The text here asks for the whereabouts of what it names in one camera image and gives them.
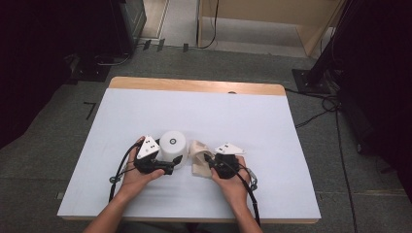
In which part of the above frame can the black flat stand base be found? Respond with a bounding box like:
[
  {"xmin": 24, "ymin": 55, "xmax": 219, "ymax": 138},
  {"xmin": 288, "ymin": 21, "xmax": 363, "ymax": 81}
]
[{"xmin": 68, "ymin": 53, "xmax": 113, "ymax": 83}]

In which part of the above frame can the black cabinet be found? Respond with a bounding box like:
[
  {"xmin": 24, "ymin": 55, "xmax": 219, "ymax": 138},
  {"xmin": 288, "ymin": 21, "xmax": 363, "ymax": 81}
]
[{"xmin": 109, "ymin": 0, "xmax": 148, "ymax": 56}]

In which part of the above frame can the white table cover sheet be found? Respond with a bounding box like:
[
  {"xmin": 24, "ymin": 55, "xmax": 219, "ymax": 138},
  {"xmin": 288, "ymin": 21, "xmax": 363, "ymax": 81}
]
[{"xmin": 57, "ymin": 87, "xmax": 322, "ymax": 220}]

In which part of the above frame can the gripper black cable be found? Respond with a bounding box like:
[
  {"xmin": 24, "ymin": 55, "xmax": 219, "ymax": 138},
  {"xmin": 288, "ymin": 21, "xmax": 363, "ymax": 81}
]
[
  {"xmin": 108, "ymin": 141, "xmax": 144, "ymax": 204},
  {"xmin": 223, "ymin": 159, "xmax": 262, "ymax": 227}
]

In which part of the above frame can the dark curtain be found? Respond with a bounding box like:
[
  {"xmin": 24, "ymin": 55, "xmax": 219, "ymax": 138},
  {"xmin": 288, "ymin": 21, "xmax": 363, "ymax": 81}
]
[
  {"xmin": 334, "ymin": 0, "xmax": 412, "ymax": 206},
  {"xmin": 0, "ymin": 0, "xmax": 115, "ymax": 150}
]

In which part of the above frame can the person's left hand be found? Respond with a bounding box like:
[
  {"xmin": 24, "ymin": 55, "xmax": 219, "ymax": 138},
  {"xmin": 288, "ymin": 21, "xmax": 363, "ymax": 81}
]
[{"xmin": 121, "ymin": 135, "xmax": 165, "ymax": 195}]

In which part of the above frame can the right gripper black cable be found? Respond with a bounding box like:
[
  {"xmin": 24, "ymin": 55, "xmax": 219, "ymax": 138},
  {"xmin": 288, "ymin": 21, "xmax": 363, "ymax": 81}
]
[{"xmin": 223, "ymin": 159, "xmax": 262, "ymax": 227}]

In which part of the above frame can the black floor cable loop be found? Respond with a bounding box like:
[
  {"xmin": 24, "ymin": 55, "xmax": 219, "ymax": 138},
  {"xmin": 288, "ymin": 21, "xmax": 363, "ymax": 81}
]
[{"xmin": 285, "ymin": 86, "xmax": 342, "ymax": 129}]

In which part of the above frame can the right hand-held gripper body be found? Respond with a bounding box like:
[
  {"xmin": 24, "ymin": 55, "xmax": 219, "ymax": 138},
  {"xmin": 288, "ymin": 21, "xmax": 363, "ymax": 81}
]
[{"xmin": 213, "ymin": 143, "xmax": 246, "ymax": 180}]

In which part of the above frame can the black hanging cable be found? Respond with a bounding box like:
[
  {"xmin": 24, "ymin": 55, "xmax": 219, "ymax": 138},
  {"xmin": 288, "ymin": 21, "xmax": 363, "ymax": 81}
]
[{"xmin": 197, "ymin": 0, "xmax": 220, "ymax": 50}]

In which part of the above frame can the light wooden furniture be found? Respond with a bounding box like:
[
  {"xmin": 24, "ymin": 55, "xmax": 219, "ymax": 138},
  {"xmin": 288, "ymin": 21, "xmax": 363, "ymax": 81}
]
[{"xmin": 196, "ymin": 0, "xmax": 345, "ymax": 58}]

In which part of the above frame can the long black floor cable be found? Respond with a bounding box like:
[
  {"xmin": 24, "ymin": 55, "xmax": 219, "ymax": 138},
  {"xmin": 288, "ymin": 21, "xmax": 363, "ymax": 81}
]
[{"xmin": 334, "ymin": 110, "xmax": 358, "ymax": 233}]

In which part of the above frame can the person's right hand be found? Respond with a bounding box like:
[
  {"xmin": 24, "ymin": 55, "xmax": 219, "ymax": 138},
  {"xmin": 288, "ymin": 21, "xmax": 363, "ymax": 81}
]
[{"xmin": 211, "ymin": 155, "xmax": 251, "ymax": 205}]

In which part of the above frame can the white cylinder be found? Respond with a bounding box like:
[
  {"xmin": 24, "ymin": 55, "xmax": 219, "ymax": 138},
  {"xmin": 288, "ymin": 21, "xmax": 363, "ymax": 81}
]
[{"xmin": 157, "ymin": 130, "xmax": 189, "ymax": 170}]

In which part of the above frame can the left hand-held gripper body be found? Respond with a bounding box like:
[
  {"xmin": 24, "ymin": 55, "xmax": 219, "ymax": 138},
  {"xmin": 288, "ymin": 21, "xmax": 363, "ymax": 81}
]
[{"xmin": 133, "ymin": 135, "xmax": 163, "ymax": 176}]

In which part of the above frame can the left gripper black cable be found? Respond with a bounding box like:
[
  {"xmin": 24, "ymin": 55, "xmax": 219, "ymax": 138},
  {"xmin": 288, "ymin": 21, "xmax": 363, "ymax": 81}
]
[{"xmin": 108, "ymin": 141, "xmax": 144, "ymax": 204}]

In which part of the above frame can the black stand with base plate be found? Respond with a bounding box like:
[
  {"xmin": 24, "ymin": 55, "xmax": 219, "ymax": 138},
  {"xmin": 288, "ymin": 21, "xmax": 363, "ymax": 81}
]
[{"xmin": 291, "ymin": 0, "xmax": 359, "ymax": 95}]

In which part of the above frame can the beige textured cloth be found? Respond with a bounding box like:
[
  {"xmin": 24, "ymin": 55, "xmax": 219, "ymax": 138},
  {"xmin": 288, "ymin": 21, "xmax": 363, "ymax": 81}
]
[{"xmin": 188, "ymin": 140, "xmax": 217, "ymax": 179}]

